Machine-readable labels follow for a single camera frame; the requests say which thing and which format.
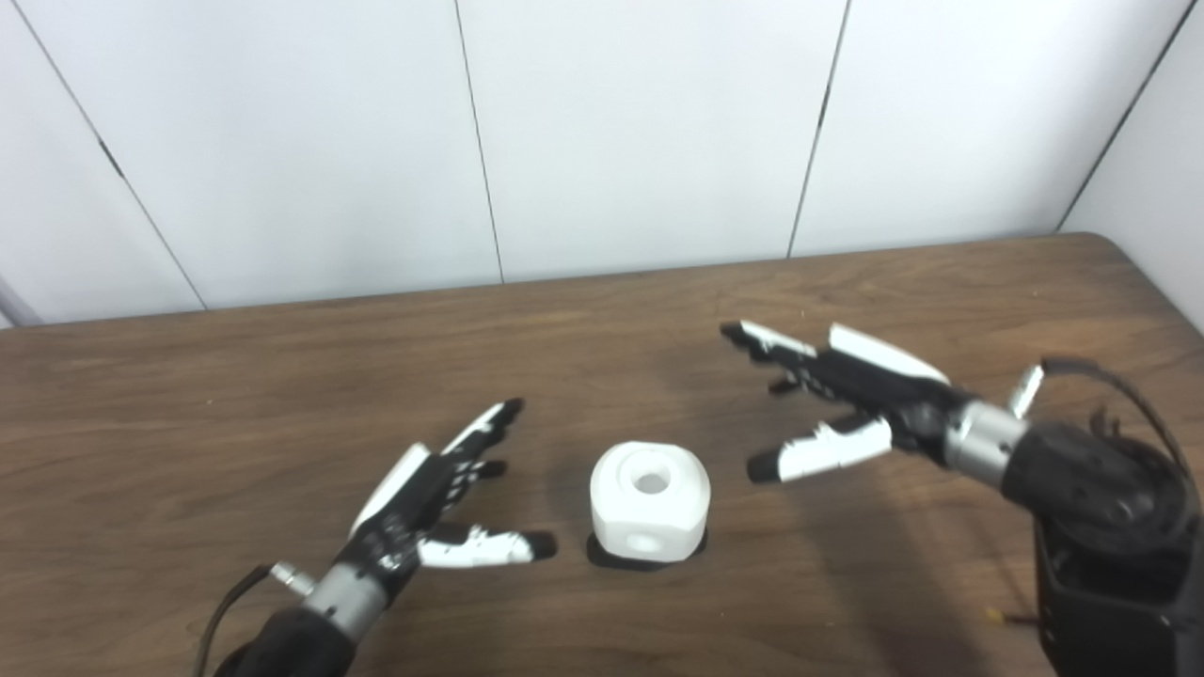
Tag round white plastic piece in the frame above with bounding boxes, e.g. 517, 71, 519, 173
590, 440, 711, 563

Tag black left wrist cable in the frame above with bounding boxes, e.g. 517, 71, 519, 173
193, 562, 316, 677

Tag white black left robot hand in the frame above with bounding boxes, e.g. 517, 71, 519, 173
348, 398, 558, 589

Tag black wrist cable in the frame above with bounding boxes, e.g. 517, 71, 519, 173
1008, 355, 1188, 490
193, 562, 316, 677

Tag grey wall corner strip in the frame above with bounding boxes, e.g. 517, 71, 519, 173
0, 273, 43, 327

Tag thin black wrist wires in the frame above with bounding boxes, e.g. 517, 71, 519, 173
1086, 404, 1144, 445

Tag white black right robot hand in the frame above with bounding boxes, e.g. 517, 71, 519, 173
720, 320, 974, 485

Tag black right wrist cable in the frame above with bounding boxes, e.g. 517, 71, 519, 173
1008, 355, 1188, 490

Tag black flanged holder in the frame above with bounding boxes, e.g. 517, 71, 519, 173
585, 527, 708, 573

